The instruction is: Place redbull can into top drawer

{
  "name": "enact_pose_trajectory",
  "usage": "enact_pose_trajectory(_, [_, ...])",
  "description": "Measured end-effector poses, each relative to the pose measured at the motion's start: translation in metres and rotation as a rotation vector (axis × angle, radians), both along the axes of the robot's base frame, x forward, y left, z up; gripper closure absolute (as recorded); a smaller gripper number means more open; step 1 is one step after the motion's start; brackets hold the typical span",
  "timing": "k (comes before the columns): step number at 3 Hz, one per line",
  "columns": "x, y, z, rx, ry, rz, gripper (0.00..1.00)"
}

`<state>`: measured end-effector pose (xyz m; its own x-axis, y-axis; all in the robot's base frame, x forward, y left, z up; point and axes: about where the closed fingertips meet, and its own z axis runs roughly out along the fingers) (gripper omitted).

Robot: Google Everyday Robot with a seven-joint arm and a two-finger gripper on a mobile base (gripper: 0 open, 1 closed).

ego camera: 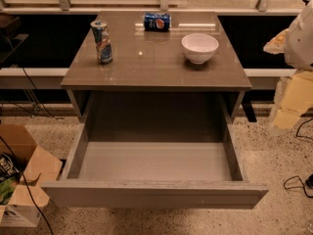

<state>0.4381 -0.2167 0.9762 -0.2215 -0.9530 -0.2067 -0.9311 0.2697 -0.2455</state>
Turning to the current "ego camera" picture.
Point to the green snack bag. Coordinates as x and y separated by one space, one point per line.
9 178

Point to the white bowl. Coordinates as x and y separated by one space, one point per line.
198 48

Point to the open cardboard box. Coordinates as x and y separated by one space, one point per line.
36 165

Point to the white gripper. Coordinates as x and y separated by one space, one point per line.
300 43

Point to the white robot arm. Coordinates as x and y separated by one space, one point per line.
296 44

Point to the open grey top drawer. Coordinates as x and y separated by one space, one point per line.
155 150

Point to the blue pepsi can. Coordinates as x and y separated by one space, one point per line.
157 22

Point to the red bull can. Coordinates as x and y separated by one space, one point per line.
100 31

